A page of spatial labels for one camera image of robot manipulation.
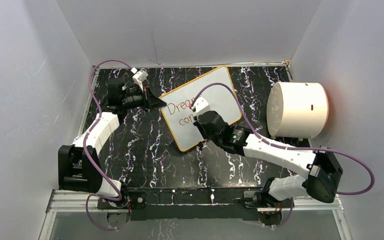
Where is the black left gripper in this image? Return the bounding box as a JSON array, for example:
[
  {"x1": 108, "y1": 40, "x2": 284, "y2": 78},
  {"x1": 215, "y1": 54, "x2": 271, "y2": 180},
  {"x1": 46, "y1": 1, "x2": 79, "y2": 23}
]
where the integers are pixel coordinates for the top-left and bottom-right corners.
[{"x1": 123, "y1": 85, "x2": 167, "y2": 114}]

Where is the yellow framed whiteboard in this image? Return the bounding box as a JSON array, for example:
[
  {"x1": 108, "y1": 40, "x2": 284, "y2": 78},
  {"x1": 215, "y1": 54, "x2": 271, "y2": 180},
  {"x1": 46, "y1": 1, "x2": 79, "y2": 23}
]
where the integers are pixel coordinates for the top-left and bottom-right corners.
[{"x1": 159, "y1": 66, "x2": 242, "y2": 152}]

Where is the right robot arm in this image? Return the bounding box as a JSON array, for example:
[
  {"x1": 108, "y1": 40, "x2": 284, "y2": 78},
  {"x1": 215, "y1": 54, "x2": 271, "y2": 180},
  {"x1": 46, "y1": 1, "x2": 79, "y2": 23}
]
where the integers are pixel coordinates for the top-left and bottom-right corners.
[{"x1": 193, "y1": 110, "x2": 343, "y2": 208}]

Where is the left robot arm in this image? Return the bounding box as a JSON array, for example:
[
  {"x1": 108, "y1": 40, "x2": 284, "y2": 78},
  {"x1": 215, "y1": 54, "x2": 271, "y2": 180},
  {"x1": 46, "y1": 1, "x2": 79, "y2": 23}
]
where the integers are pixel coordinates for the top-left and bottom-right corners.
[{"x1": 57, "y1": 78, "x2": 167, "y2": 208}]

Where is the white cylindrical container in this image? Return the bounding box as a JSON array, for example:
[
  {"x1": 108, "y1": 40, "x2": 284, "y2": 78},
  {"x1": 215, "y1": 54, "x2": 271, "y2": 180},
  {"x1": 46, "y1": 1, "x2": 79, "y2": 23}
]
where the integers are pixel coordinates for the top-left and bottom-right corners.
[{"x1": 266, "y1": 82, "x2": 329, "y2": 139}]

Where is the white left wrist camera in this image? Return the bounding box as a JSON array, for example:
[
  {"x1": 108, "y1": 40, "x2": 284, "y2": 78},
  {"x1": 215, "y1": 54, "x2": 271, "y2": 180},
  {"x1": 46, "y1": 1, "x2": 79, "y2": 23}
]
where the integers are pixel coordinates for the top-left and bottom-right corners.
[{"x1": 130, "y1": 67, "x2": 148, "y2": 88}]

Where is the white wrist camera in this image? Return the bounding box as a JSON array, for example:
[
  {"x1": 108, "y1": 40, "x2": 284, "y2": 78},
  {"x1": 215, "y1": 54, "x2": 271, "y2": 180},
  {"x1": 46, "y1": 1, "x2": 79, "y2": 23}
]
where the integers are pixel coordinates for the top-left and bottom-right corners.
[
  {"x1": 130, "y1": 67, "x2": 148, "y2": 88},
  {"x1": 190, "y1": 96, "x2": 211, "y2": 116}
]

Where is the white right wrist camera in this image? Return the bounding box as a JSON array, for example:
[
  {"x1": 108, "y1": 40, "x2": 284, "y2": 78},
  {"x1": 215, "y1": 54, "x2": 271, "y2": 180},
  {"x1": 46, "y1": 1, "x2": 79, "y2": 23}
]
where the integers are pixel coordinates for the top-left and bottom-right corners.
[{"x1": 190, "y1": 96, "x2": 211, "y2": 116}]

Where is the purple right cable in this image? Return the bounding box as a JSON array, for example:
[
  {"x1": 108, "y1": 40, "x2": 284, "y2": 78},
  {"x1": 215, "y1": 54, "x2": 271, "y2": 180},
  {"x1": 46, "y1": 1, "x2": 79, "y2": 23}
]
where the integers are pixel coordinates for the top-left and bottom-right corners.
[{"x1": 189, "y1": 82, "x2": 376, "y2": 229}]

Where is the purple cable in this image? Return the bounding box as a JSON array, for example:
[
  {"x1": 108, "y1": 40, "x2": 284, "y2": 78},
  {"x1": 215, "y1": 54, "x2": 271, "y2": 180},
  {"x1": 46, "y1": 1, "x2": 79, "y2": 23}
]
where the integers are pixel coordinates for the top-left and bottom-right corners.
[
  {"x1": 82, "y1": 59, "x2": 137, "y2": 232},
  {"x1": 189, "y1": 82, "x2": 376, "y2": 229}
]

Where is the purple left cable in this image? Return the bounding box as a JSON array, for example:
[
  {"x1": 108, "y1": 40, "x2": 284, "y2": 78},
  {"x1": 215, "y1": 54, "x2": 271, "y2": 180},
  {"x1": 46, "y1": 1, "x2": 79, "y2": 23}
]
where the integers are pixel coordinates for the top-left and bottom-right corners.
[{"x1": 82, "y1": 59, "x2": 137, "y2": 232}]

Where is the aluminium base frame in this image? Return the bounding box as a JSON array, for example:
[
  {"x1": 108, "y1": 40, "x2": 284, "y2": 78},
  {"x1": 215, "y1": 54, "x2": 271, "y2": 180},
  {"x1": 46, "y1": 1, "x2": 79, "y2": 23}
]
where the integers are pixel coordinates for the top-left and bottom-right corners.
[{"x1": 39, "y1": 190, "x2": 352, "y2": 240}]

